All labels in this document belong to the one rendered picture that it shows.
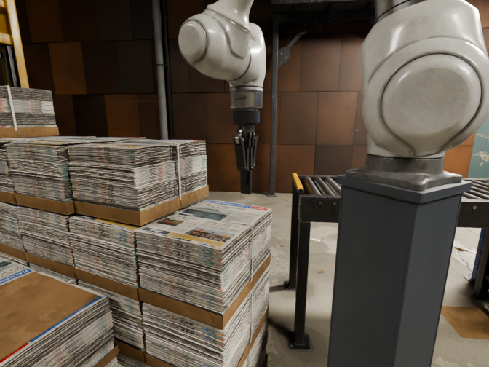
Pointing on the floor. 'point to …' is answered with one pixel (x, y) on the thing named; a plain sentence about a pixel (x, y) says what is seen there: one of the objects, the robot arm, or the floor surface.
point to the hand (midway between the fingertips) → (246, 181)
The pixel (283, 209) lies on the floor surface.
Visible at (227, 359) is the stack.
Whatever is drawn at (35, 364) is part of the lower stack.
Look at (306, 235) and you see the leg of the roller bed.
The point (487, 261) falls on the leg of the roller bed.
